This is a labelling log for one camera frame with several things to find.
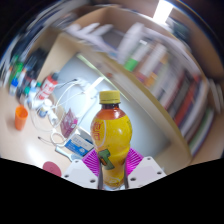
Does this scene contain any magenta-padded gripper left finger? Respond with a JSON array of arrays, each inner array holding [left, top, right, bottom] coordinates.
[[63, 148, 103, 190]]

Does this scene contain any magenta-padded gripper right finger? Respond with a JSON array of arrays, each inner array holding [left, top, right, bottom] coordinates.
[[123, 147, 167, 190]]

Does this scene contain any yellow drink bottle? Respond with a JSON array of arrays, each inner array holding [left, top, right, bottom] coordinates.
[[90, 90, 134, 191]]

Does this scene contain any blue and white box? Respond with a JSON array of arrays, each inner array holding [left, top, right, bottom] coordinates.
[[63, 133, 95, 158]]

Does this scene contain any flat round red coaster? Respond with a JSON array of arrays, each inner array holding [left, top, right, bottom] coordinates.
[[42, 160, 63, 178]]

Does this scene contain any pink pouch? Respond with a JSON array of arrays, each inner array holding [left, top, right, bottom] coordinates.
[[59, 108, 79, 138]]

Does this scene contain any orange plastic cup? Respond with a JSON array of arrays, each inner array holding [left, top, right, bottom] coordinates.
[[14, 104, 29, 132]]

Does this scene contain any red and white can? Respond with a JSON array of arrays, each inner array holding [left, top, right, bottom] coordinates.
[[35, 73, 59, 101]]

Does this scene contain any wooden shelf unit with books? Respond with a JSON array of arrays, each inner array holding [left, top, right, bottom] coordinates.
[[33, 6, 224, 168]]

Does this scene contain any white ceiling tube light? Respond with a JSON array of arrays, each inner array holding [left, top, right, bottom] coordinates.
[[152, 0, 174, 24]]

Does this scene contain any white cable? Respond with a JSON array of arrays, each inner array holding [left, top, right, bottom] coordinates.
[[29, 78, 104, 154]]

